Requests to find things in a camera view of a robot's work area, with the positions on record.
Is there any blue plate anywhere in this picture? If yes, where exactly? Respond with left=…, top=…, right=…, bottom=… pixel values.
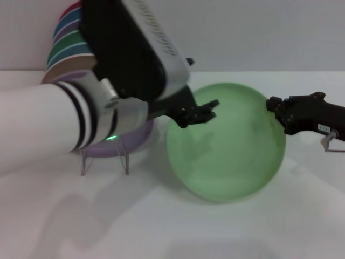
left=52, top=7, right=82, bottom=37

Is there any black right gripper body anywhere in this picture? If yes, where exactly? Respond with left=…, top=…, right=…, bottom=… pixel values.
left=286, top=91, right=345, bottom=142

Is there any brown plate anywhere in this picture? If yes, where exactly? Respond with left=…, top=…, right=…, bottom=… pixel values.
left=41, top=57, right=98, bottom=84

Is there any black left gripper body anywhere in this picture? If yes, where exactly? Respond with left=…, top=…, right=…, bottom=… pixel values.
left=77, top=0, right=198, bottom=121

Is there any purple plate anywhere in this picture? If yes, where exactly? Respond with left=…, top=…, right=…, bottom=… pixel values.
left=57, top=70, right=155, bottom=159

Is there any teal green plate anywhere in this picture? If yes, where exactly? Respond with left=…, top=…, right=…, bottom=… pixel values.
left=50, top=29, right=85, bottom=52

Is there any clear acrylic plate rack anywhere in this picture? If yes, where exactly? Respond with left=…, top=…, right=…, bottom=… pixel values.
left=78, top=136, right=130, bottom=176

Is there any dark green plate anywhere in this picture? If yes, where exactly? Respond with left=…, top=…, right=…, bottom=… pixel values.
left=45, top=40, right=92, bottom=71

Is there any light green plate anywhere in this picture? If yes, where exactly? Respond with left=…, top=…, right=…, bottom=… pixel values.
left=166, top=82, right=287, bottom=203

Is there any red plate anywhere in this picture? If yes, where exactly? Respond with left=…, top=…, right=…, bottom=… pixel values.
left=59, top=0, right=83, bottom=19

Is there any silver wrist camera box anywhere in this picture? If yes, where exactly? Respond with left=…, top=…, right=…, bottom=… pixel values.
left=121, top=0, right=195, bottom=100

